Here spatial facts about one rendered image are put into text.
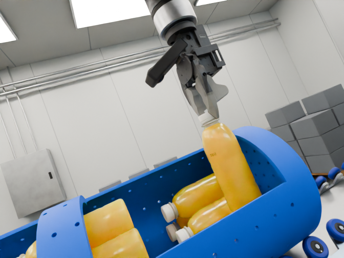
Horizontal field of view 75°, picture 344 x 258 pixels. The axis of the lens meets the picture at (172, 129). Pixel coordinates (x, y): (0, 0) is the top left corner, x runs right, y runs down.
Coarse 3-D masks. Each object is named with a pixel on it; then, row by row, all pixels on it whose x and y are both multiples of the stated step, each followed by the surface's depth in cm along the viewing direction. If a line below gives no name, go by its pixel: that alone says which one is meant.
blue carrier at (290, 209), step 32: (256, 128) 50; (192, 160) 59; (256, 160) 54; (288, 160) 42; (128, 192) 54; (160, 192) 59; (288, 192) 40; (32, 224) 44; (64, 224) 34; (160, 224) 59; (224, 224) 35; (256, 224) 37; (288, 224) 39; (0, 256) 45; (64, 256) 30; (160, 256) 32; (192, 256) 33; (224, 256) 34; (256, 256) 37
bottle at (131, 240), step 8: (128, 232) 38; (136, 232) 38; (112, 240) 38; (120, 240) 37; (128, 240) 37; (136, 240) 37; (96, 248) 37; (104, 248) 36; (112, 248) 36; (120, 248) 36; (128, 248) 36; (136, 248) 36; (144, 248) 36; (96, 256) 35; (104, 256) 35; (112, 256) 35; (120, 256) 35; (128, 256) 35; (136, 256) 35; (144, 256) 36
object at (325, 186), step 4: (336, 176) 74; (340, 176) 74; (336, 180) 74; (340, 180) 76; (324, 184) 71; (328, 184) 72; (332, 184) 75; (320, 188) 72; (324, 188) 72; (328, 188) 74; (320, 192) 72
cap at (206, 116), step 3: (204, 114) 46; (207, 114) 46; (198, 117) 47; (201, 117) 46; (204, 117) 46; (207, 117) 46; (210, 117) 46; (213, 117) 46; (201, 120) 47; (204, 120) 46; (207, 120) 46; (201, 123) 47
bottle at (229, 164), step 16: (208, 128) 45; (224, 128) 45; (208, 144) 45; (224, 144) 43; (208, 160) 47; (224, 160) 43; (240, 160) 44; (224, 176) 44; (240, 176) 43; (224, 192) 45; (240, 192) 43; (256, 192) 43
